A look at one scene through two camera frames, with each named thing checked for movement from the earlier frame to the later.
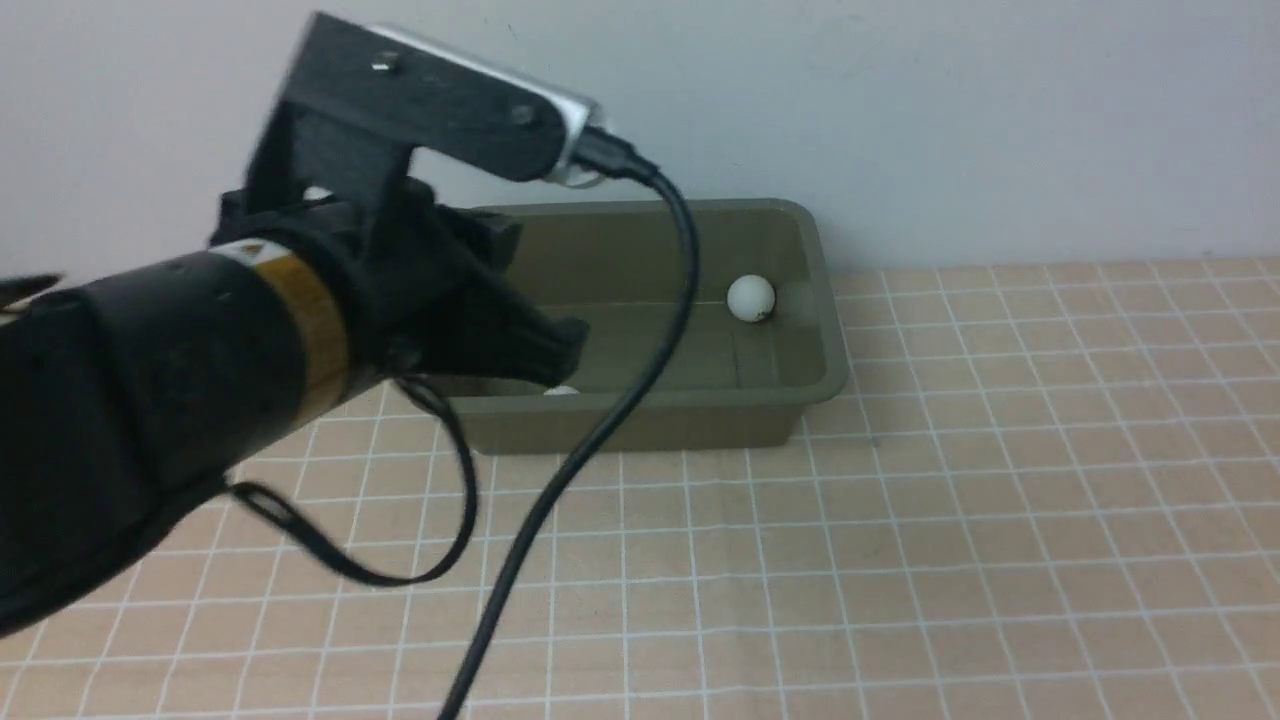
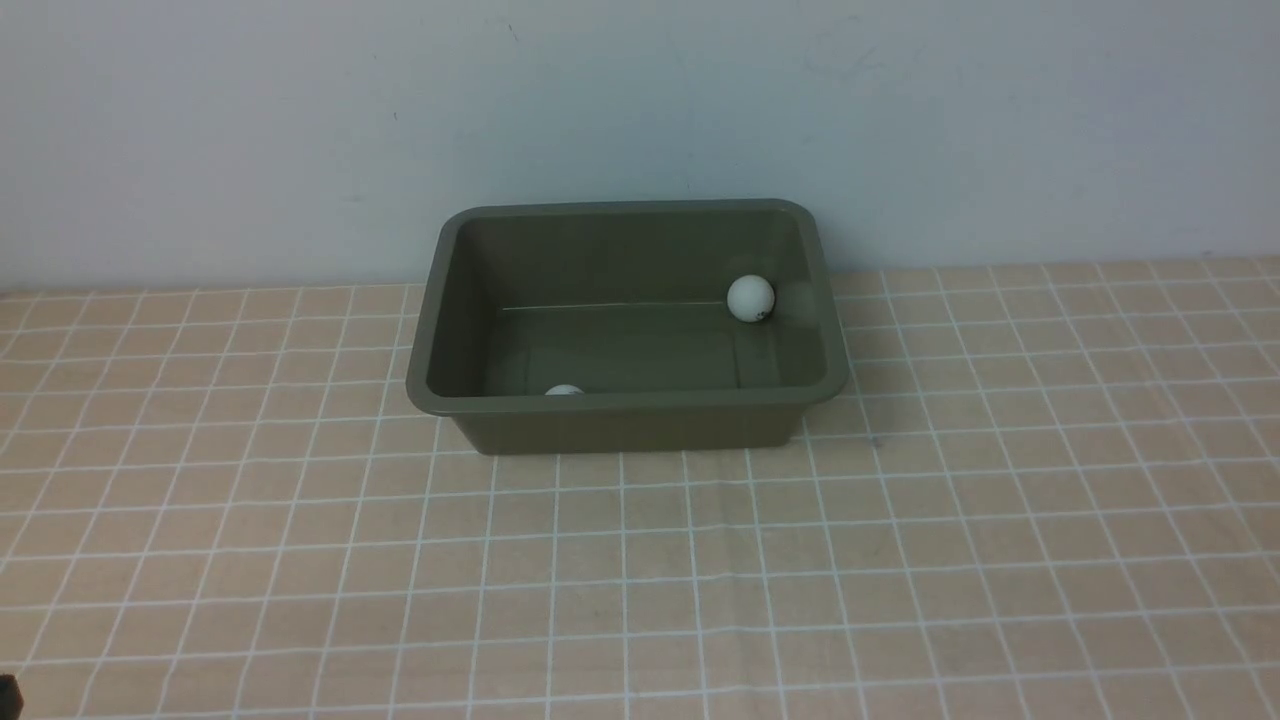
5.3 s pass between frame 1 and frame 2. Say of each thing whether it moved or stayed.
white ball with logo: stayed
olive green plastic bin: stayed
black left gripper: moved
